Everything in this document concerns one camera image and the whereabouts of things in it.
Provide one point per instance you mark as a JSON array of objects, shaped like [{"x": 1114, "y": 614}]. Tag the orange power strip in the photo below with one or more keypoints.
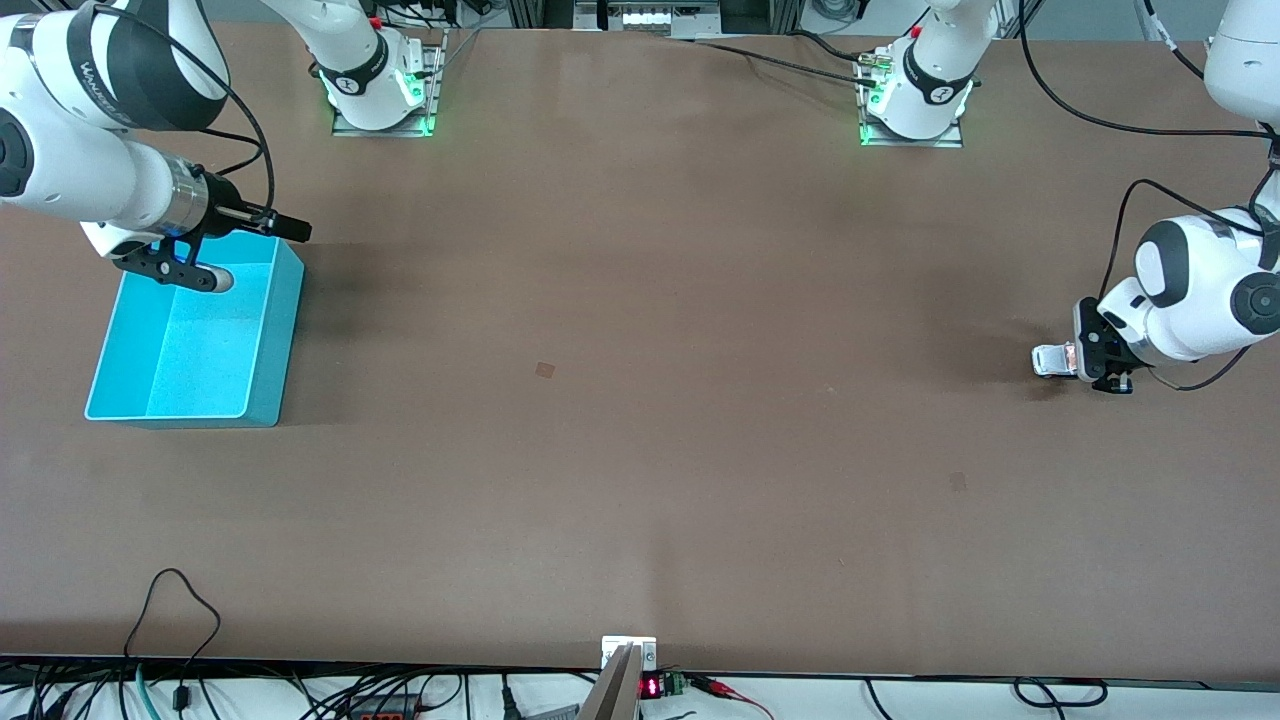
[{"x": 380, "y": 712}]

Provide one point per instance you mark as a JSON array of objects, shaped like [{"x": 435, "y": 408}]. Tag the green terminal block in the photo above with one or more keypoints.
[{"x": 673, "y": 684}]

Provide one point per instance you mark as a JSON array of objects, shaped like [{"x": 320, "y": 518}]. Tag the red led display module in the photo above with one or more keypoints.
[{"x": 650, "y": 687}]

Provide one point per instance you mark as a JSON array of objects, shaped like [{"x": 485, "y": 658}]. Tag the turquoise plastic bin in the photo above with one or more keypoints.
[{"x": 200, "y": 350}]

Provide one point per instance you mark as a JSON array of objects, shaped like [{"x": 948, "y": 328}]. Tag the red clip lead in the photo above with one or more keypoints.
[{"x": 725, "y": 688}]

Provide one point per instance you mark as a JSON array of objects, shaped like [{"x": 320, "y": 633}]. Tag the grey camera mount arm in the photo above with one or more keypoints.
[{"x": 610, "y": 695}]

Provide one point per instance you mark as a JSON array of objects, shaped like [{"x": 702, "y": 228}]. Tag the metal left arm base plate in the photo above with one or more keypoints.
[{"x": 950, "y": 140}]

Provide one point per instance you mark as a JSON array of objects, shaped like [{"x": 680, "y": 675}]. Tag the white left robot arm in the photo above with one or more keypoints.
[{"x": 1200, "y": 290}]

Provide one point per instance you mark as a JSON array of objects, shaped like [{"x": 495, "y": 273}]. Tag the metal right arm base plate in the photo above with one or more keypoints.
[{"x": 345, "y": 125}]

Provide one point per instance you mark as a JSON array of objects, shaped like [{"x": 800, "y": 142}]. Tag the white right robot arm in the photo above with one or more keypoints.
[{"x": 80, "y": 175}]

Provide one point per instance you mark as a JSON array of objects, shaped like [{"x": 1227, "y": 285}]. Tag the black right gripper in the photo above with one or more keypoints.
[{"x": 226, "y": 206}]

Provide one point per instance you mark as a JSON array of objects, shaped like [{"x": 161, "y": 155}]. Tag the silver device with lights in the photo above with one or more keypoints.
[{"x": 650, "y": 17}]

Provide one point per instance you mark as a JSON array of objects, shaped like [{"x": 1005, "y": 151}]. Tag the white mount plate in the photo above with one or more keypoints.
[{"x": 615, "y": 645}]

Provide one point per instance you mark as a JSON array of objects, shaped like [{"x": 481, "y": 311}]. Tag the white jeep toy black roof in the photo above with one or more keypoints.
[{"x": 1050, "y": 360}]

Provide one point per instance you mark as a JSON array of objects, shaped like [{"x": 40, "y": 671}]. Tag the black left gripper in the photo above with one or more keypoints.
[{"x": 1102, "y": 343}]

